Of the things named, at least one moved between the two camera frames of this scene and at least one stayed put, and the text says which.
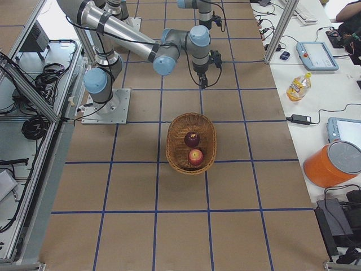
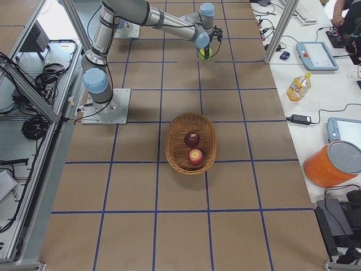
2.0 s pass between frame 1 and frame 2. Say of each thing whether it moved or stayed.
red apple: stayed
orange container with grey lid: stayed
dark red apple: stayed
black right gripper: moved
